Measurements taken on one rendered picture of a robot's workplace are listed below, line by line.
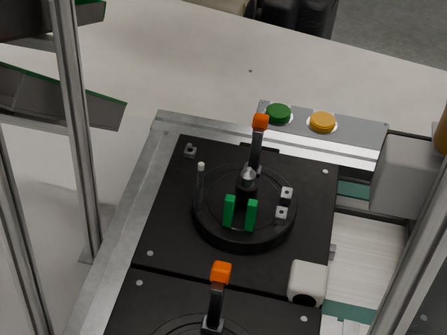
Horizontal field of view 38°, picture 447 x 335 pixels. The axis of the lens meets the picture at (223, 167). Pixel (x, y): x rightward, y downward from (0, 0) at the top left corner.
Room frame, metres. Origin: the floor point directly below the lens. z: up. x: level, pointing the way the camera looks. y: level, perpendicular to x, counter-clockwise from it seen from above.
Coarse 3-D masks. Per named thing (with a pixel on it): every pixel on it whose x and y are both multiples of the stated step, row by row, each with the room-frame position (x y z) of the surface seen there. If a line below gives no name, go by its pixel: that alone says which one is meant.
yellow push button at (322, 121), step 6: (312, 114) 0.76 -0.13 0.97; (318, 114) 0.76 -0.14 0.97; (324, 114) 0.76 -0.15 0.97; (330, 114) 0.77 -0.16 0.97; (312, 120) 0.75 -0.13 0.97; (318, 120) 0.75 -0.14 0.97; (324, 120) 0.75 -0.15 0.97; (330, 120) 0.75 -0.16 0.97; (312, 126) 0.74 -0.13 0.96; (318, 126) 0.74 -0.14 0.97; (324, 126) 0.74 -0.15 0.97; (330, 126) 0.74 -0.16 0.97
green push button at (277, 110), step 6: (270, 108) 0.77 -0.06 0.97; (276, 108) 0.77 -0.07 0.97; (282, 108) 0.77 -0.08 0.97; (288, 108) 0.77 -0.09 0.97; (270, 114) 0.75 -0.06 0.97; (276, 114) 0.75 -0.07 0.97; (282, 114) 0.76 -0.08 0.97; (288, 114) 0.76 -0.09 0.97; (270, 120) 0.75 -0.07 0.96; (276, 120) 0.74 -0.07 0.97; (282, 120) 0.75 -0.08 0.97; (288, 120) 0.75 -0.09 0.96
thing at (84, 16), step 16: (0, 0) 0.49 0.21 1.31; (16, 0) 0.51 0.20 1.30; (32, 0) 0.53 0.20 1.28; (80, 0) 0.66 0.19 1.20; (96, 0) 0.66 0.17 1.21; (0, 16) 0.49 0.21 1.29; (16, 16) 0.51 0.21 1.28; (32, 16) 0.53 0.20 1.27; (48, 16) 0.55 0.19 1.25; (80, 16) 0.61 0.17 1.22; (96, 16) 0.64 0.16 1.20; (0, 32) 0.48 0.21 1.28; (16, 32) 0.50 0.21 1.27; (32, 32) 0.52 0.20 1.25; (48, 32) 0.55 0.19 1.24
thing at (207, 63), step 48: (144, 0) 1.22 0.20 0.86; (0, 48) 1.00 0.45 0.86; (96, 48) 1.03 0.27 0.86; (144, 48) 1.05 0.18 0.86; (192, 48) 1.06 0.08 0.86; (240, 48) 1.07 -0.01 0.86; (288, 48) 1.09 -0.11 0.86; (336, 48) 1.10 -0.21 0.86; (144, 96) 0.90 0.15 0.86; (192, 96) 0.91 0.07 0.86; (240, 96) 0.92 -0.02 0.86; (288, 96) 0.94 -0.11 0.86; (336, 96) 0.95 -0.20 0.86; (384, 96) 0.96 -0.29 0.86; (432, 96) 0.97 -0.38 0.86
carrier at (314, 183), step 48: (192, 144) 0.67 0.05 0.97; (192, 192) 0.58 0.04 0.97; (240, 192) 0.55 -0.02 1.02; (288, 192) 0.57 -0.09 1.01; (336, 192) 0.61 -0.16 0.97; (144, 240) 0.49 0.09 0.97; (192, 240) 0.50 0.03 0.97; (240, 240) 0.49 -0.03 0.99; (288, 240) 0.51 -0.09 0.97; (240, 288) 0.44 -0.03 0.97; (288, 288) 0.43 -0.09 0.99
